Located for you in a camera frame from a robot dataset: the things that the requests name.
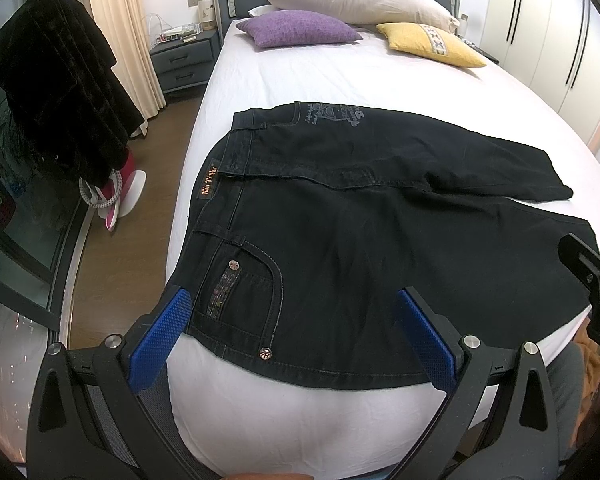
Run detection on white wardrobe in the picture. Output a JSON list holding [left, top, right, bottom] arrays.
[[480, 0, 600, 152]]

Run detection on black denim pants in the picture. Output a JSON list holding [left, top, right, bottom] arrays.
[[171, 102, 595, 390]]

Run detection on beige curtain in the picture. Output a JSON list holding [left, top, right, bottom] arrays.
[[90, 0, 166, 119]]

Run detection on purple cushion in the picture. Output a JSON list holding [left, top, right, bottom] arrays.
[[236, 10, 362, 49]]

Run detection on black hanging garment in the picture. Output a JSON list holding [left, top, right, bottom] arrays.
[[0, 0, 144, 188]]

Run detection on yellow cushion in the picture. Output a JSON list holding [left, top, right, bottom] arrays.
[[376, 23, 486, 68]]

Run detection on grey nightstand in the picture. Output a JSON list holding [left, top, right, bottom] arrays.
[[149, 30, 221, 94]]

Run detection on orange cloth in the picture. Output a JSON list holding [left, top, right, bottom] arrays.
[[573, 320, 600, 377]]

